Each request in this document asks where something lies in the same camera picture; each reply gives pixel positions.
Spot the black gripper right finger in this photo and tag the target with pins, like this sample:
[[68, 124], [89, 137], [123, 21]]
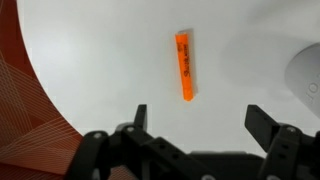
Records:
[[283, 143]]

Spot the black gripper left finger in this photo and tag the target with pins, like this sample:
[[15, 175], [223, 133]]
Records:
[[133, 146]]

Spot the orange marker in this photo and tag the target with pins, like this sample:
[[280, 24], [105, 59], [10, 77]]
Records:
[[186, 66]]

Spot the white mug cup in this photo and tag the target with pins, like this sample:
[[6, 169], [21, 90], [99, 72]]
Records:
[[305, 78]]

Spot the large orange patterned sofa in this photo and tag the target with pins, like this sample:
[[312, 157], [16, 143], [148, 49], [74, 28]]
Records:
[[23, 126]]

